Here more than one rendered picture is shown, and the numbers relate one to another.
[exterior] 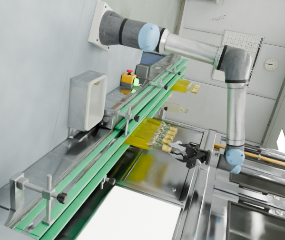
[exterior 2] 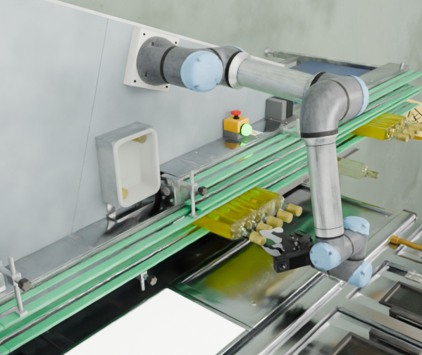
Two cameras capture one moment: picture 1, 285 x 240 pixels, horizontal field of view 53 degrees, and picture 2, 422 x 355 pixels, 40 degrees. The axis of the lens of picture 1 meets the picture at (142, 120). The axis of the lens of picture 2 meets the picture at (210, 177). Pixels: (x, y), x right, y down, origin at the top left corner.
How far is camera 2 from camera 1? 83 cm
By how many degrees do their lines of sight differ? 25
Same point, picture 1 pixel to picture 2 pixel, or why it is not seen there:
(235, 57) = (309, 96)
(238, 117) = (320, 192)
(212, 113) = not seen: outside the picture
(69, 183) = (73, 274)
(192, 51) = (272, 85)
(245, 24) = not seen: outside the picture
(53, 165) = (64, 251)
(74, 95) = (102, 160)
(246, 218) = not seen: outside the picture
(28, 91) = (19, 159)
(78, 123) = (112, 196)
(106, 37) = (149, 76)
